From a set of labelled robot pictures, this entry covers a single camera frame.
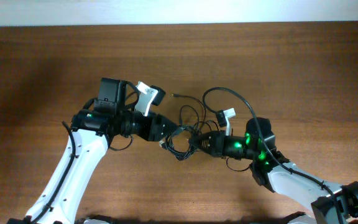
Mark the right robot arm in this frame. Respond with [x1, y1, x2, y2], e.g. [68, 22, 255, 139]
[188, 118, 358, 223]

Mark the right camera cable black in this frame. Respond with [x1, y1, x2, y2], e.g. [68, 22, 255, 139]
[203, 87, 344, 224]

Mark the left camera cable black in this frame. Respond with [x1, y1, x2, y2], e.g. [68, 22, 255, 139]
[30, 121, 76, 224]

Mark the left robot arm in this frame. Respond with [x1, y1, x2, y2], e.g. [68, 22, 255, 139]
[8, 78, 177, 223]

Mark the camera cable black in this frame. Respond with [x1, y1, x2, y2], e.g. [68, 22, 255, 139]
[203, 87, 344, 224]
[30, 121, 76, 224]

